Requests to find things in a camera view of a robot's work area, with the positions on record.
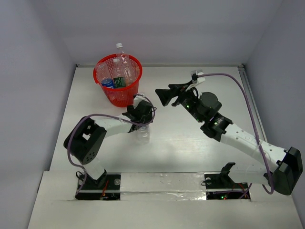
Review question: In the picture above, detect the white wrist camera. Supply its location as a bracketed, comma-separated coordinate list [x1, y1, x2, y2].
[188, 69, 205, 89]
[133, 93, 145, 108]

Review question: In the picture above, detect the green label clear bottle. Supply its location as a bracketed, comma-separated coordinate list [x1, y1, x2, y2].
[112, 58, 126, 88]

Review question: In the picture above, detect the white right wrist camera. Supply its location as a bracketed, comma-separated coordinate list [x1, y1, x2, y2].
[188, 69, 205, 89]

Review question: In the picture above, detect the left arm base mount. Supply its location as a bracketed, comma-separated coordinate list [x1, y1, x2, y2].
[75, 173, 121, 201]

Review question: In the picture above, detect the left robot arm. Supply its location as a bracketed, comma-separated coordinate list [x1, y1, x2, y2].
[63, 99, 155, 192]

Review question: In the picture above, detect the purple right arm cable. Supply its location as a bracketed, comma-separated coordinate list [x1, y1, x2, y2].
[197, 73, 275, 200]

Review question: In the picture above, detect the red plastic mesh bin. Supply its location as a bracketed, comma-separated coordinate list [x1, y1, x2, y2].
[93, 54, 142, 107]

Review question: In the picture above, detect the white orange label bottle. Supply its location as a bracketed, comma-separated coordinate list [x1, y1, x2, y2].
[136, 125, 151, 145]

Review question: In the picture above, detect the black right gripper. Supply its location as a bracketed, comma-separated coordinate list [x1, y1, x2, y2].
[155, 80, 204, 123]

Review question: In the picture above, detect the plain clear plastic bottle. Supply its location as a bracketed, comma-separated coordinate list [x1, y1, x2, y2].
[116, 43, 135, 85]

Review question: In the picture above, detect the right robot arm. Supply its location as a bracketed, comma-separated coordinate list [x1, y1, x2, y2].
[155, 83, 303, 196]

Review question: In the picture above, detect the silver foil tape strip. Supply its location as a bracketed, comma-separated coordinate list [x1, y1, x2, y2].
[120, 172, 206, 201]

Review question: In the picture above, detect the aluminium rail on wall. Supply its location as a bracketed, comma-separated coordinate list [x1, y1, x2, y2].
[238, 64, 267, 142]

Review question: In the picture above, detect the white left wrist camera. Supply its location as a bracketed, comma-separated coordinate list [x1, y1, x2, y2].
[133, 93, 145, 108]

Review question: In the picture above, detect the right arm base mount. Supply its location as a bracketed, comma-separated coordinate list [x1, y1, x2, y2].
[201, 162, 249, 200]

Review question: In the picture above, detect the blue label clear bottle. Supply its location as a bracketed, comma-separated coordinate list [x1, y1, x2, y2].
[95, 62, 114, 89]

